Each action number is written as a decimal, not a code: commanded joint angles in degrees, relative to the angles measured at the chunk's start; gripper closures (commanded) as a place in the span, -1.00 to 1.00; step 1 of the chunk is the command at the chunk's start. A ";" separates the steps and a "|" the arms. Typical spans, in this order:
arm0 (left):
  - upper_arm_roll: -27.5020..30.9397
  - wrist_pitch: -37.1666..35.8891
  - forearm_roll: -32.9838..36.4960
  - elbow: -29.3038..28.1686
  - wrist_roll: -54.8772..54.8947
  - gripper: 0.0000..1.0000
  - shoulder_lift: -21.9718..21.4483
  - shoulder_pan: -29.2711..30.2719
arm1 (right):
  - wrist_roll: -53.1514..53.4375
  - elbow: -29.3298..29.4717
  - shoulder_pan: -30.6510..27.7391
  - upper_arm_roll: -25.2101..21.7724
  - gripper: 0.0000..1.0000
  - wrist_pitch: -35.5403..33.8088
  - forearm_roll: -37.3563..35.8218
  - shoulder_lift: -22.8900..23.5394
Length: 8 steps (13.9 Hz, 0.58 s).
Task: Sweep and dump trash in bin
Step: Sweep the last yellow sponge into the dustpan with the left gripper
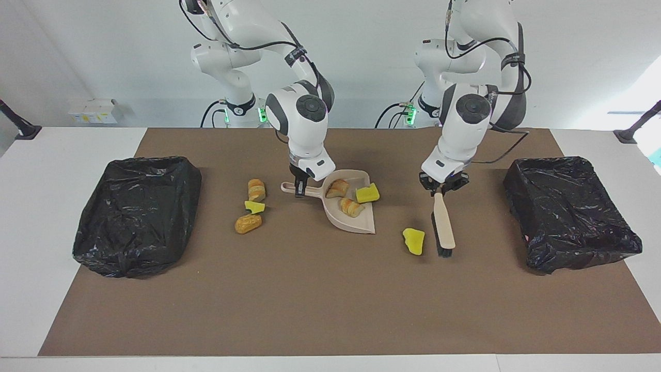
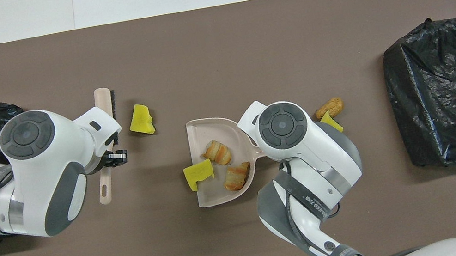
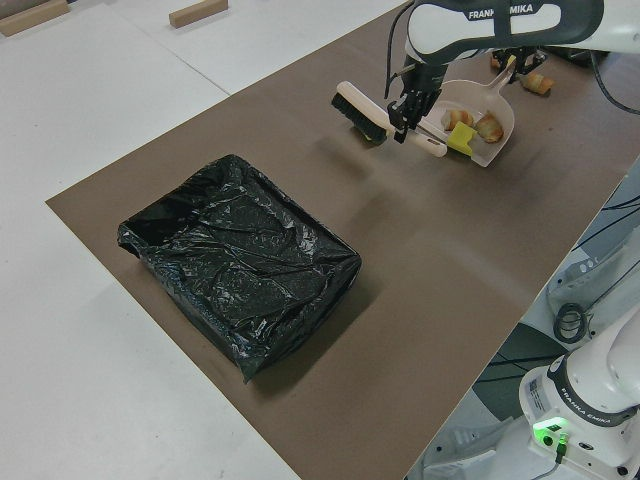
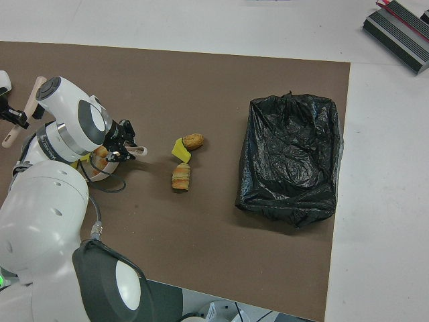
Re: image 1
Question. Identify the brown table mat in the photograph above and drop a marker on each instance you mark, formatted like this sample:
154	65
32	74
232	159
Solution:
330	299

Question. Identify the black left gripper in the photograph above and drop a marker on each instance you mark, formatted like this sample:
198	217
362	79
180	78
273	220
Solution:
445	185

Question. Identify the black camera stand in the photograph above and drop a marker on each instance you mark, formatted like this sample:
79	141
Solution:
26	132
627	135

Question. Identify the small yellow sponge wedge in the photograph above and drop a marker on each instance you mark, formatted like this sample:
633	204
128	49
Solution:
254	207

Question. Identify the yellow sponge piece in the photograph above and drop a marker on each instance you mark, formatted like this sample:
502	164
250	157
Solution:
414	242
367	193

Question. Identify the striped orange croissant toy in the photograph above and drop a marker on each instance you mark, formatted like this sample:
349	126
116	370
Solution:
337	188
256	190
351	207

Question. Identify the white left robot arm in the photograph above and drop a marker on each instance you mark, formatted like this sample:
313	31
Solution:
465	124

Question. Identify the brown bread nugget toy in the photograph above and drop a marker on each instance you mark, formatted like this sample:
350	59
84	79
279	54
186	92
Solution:
248	223

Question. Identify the beige plastic dustpan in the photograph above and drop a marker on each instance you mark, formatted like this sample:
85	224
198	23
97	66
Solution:
335	220

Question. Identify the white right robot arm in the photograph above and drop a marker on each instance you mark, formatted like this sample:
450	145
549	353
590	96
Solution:
304	139

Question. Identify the beige hand brush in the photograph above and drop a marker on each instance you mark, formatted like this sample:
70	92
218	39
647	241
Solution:
444	222

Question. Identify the black bag-lined bin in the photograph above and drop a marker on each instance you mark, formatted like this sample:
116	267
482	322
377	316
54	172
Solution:
568	212
134	217

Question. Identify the white wall outlet box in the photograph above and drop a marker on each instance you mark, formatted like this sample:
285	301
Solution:
95	111

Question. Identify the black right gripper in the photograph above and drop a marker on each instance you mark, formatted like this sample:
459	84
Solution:
298	173

